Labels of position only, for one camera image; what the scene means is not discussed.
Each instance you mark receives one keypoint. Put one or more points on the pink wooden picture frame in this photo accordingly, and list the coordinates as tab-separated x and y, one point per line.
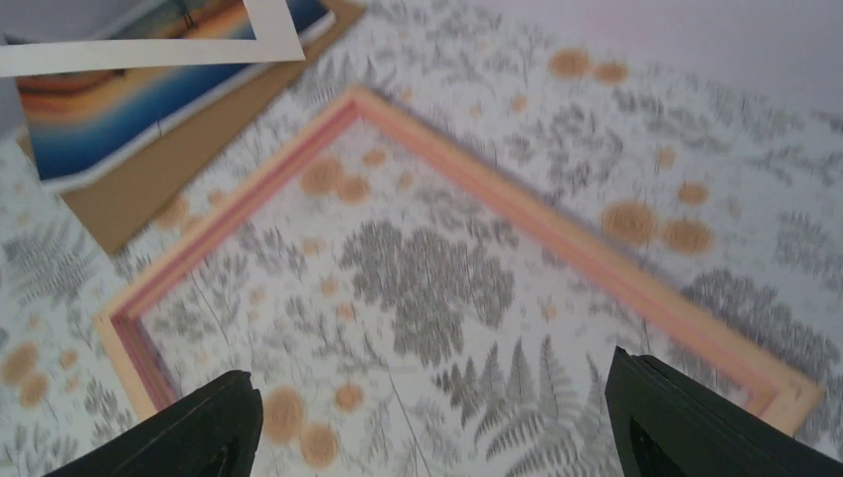
778	394

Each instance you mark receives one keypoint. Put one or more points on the sunset photo print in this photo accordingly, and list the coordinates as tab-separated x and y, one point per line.
81	125

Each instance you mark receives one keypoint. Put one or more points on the brown cardboard backing board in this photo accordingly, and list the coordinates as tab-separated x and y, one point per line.
116	206

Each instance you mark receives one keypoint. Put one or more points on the white paper mat border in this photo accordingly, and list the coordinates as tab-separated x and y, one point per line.
276	41

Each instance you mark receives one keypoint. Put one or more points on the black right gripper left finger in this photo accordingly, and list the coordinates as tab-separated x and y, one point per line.
213	431

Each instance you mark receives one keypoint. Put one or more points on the floral patterned table mat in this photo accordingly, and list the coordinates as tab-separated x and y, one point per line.
394	324

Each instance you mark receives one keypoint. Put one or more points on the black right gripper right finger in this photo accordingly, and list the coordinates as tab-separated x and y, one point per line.
666	424

